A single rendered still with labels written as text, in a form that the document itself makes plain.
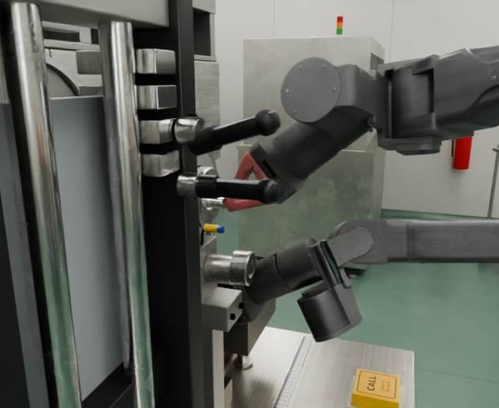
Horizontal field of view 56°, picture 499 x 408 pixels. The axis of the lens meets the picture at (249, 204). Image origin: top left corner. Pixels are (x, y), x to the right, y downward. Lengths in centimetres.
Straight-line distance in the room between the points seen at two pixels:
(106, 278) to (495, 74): 32
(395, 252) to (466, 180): 453
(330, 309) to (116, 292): 38
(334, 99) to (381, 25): 465
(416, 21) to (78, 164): 487
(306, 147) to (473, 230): 27
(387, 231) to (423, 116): 21
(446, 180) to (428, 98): 467
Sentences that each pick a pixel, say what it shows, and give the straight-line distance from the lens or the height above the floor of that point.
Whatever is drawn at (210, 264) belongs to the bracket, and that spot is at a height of 118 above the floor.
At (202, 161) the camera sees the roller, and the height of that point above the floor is 129.
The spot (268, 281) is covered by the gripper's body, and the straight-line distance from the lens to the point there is 63.
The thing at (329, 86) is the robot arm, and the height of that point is 139.
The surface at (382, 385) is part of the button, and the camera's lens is 83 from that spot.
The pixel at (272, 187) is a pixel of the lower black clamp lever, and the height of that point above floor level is 134.
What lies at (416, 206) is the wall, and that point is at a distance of 518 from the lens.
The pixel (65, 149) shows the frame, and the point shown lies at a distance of 24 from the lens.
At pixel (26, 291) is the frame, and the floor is 130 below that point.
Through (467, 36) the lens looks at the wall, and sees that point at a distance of 505.
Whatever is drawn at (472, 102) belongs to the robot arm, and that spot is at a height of 137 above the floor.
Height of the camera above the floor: 139
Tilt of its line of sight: 15 degrees down
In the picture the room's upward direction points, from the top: straight up
